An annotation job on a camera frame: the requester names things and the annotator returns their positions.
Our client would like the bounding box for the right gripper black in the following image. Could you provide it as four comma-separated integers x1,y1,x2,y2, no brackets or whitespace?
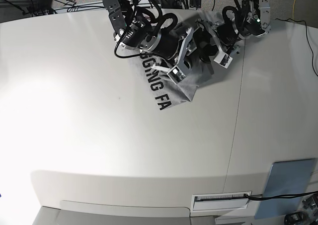
119,21,194,84

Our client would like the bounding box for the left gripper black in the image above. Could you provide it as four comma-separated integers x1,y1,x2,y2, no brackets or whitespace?
197,20,248,69

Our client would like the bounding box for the grey T-shirt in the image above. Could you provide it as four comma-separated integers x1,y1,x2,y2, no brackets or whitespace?
128,11,223,110

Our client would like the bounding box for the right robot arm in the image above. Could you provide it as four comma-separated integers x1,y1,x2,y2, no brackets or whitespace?
102,0,194,84

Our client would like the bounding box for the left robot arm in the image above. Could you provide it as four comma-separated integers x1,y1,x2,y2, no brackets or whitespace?
196,0,270,69

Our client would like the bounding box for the blue-grey flat panel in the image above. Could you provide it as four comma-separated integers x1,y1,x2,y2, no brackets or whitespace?
254,158,317,220

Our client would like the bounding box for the black cable right edge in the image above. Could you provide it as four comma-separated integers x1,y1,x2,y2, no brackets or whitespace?
275,17,318,76

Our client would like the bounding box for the black cable on table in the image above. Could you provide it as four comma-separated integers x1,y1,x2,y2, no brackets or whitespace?
244,191,318,201

